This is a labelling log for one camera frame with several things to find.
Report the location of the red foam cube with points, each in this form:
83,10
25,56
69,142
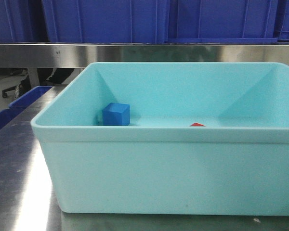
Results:
197,125

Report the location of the blue foam cube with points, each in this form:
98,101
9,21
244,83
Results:
116,114

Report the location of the light teal plastic tub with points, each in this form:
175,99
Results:
237,164

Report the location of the large blue crate centre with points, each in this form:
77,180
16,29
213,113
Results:
160,21

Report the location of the blue bin lower left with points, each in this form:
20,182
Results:
20,104

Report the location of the blue crate upper left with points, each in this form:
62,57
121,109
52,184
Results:
22,21

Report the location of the blue crate upper right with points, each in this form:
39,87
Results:
282,20

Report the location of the stainless steel shelf rail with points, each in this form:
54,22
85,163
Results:
80,55

